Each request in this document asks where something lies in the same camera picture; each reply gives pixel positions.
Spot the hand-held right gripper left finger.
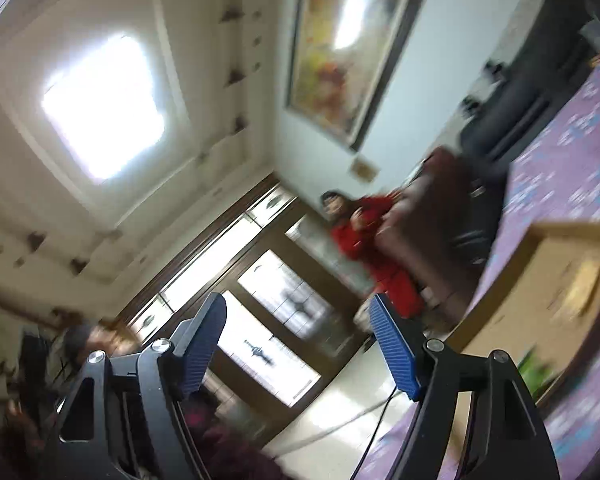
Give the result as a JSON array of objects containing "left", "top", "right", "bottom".
[{"left": 40, "top": 292, "right": 228, "bottom": 480}]

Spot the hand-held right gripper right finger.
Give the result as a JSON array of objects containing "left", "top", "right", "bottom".
[{"left": 369, "top": 293, "right": 561, "bottom": 480}]

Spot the cardboard box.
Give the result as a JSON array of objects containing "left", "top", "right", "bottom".
[{"left": 447, "top": 222, "right": 600, "bottom": 406}]

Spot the wooden glass door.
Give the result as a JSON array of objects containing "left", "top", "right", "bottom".
[{"left": 115, "top": 175, "right": 381, "bottom": 411}]

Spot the green snack packet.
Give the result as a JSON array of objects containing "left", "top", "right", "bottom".
[{"left": 520, "top": 350, "right": 561, "bottom": 396}]

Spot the brown armchair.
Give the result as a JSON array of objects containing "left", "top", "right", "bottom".
[{"left": 377, "top": 147, "right": 508, "bottom": 333}]

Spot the purple flowered bedsheet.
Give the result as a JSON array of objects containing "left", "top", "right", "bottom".
[{"left": 370, "top": 55, "right": 600, "bottom": 480}]

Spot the square ceiling lamp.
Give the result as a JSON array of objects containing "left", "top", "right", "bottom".
[{"left": 40, "top": 35, "right": 168, "bottom": 183}]

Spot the black leather sofa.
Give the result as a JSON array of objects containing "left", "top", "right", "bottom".
[{"left": 457, "top": 0, "right": 600, "bottom": 166}]

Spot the black cable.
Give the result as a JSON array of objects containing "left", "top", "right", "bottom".
[{"left": 350, "top": 390, "right": 398, "bottom": 480}]

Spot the small wall paper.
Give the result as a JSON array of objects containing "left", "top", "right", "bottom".
[{"left": 350, "top": 156, "right": 378, "bottom": 181}]

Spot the framed wall painting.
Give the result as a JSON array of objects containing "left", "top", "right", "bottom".
[{"left": 285, "top": 0, "right": 433, "bottom": 153}]

